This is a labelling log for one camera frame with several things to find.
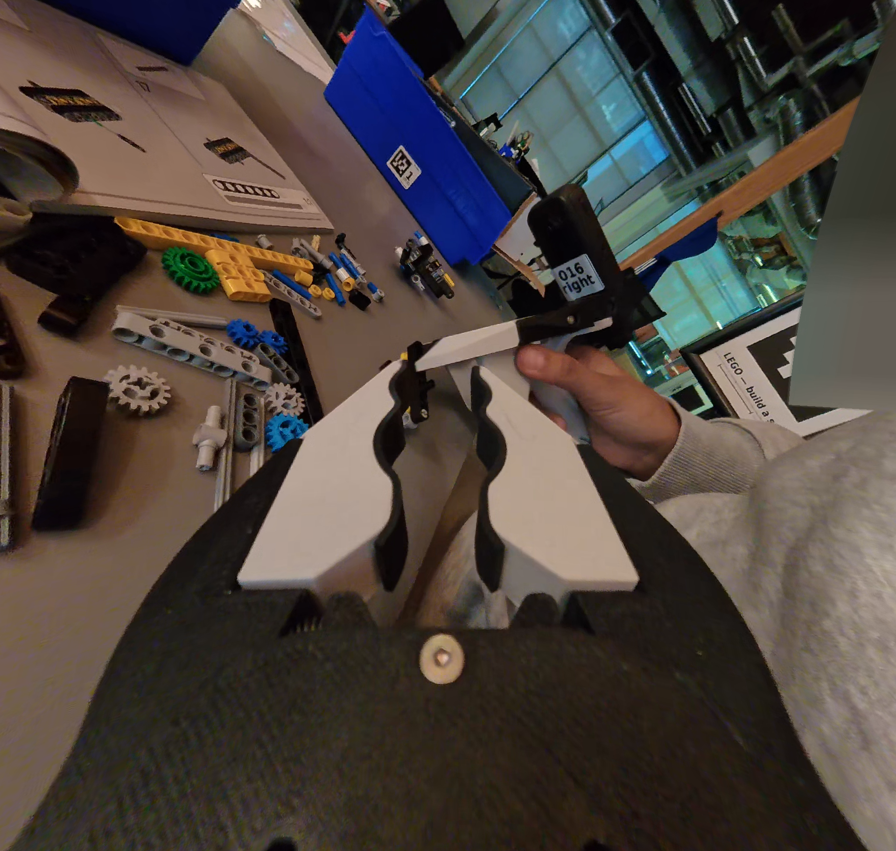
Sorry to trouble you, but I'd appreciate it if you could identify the large black lego part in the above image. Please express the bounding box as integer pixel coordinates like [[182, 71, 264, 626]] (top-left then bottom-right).
[[3, 212, 148, 299]]

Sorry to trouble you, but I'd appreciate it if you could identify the person's grey sweatshirt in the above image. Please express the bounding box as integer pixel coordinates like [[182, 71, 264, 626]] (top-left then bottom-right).
[[420, 410, 896, 851]]

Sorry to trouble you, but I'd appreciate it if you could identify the yellow lego frame piece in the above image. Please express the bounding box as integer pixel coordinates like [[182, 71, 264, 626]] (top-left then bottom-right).
[[206, 249, 281, 303]]

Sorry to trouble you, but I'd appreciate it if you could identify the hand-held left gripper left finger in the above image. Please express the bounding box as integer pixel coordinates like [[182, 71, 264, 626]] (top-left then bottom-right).
[[237, 361, 429, 617]]

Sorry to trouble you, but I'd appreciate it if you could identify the small black yellow lego assembly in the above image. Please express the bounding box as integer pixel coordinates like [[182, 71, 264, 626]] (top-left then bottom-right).
[[380, 338, 434, 426]]

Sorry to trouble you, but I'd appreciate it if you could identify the small black lego piece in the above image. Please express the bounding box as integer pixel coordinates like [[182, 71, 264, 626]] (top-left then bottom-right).
[[37, 293, 95, 337]]

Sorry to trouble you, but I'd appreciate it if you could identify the green lego gear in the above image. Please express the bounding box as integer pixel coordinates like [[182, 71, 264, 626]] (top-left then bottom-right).
[[161, 245, 224, 296]]

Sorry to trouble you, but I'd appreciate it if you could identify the grey lego axle connector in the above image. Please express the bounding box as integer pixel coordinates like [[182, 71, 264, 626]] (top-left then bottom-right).
[[192, 405, 228, 471]]

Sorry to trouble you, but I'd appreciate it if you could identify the thin grey lego beam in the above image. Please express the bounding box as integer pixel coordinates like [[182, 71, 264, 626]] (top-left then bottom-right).
[[260, 268, 324, 320]]

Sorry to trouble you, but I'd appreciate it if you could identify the long grey lego beam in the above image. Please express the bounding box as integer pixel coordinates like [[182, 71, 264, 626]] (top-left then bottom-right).
[[112, 308, 274, 391]]

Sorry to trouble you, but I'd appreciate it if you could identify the long yellow lego beam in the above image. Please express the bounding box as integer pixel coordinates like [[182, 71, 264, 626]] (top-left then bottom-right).
[[114, 216, 315, 272]]

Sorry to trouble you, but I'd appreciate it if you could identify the large blue lego gear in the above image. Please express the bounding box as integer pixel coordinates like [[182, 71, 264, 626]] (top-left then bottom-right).
[[265, 413, 310, 453]]

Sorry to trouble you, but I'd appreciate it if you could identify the person's right forearm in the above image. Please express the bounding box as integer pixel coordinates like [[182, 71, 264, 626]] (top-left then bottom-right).
[[633, 399, 806, 509]]

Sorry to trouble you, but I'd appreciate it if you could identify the blue plastic bin with tag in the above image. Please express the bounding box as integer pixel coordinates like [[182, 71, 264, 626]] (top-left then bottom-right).
[[323, 5, 513, 268]]

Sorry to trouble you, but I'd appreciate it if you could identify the lego instruction booklet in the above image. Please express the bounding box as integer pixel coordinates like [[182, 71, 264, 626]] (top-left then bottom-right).
[[0, 0, 336, 233]]

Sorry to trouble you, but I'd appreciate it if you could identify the grey three-hole lego beam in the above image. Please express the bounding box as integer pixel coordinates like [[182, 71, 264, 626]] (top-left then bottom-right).
[[253, 342, 301, 384], [233, 390, 266, 453]]

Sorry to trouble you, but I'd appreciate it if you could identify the grey round disc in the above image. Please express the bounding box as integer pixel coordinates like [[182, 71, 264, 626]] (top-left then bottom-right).
[[0, 128, 79, 202]]

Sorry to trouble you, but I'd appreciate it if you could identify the pile of small lego pins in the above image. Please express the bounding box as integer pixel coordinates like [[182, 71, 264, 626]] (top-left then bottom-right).
[[255, 232, 386, 311]]

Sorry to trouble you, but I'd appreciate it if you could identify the black rectangular lego block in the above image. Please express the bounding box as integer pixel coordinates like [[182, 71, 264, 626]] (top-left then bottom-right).
[[31, 377, 111, 532]]

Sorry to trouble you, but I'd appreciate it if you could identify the black lego assembly with pins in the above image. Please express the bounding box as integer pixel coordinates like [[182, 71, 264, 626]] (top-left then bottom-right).
[[398, 231, 456, 300]]

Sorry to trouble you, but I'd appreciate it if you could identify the wooden beam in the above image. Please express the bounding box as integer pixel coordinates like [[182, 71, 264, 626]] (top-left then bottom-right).
[[616, 95, 862, 271]]

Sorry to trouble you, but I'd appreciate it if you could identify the long black lego beam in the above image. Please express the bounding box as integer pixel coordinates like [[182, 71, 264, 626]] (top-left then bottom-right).
[[269, 298, 324, 426]]

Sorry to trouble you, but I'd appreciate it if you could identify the printed white sign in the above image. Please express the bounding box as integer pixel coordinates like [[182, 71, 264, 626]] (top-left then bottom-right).
[[682, 305, 872, 439]]

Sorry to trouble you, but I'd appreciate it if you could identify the cardboard box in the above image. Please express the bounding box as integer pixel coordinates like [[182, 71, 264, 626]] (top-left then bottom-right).
[[490, 196, 554, 299]]

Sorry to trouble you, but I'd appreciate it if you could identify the large grey lego gear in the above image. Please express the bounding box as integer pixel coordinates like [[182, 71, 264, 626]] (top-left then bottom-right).
[[104, 364, 172, 418]]

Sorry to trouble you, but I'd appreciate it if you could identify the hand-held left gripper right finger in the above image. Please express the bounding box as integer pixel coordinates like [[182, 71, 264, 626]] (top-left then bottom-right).
[[469, 364, 641, 617]]

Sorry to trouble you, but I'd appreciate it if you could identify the person's right hand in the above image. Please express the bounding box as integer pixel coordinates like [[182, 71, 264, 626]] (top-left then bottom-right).
[[517, 344, 683, 481]]

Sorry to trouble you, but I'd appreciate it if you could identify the curved black lego piece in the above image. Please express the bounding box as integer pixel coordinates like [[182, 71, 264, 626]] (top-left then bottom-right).
[[0, 298, 28, 379]]

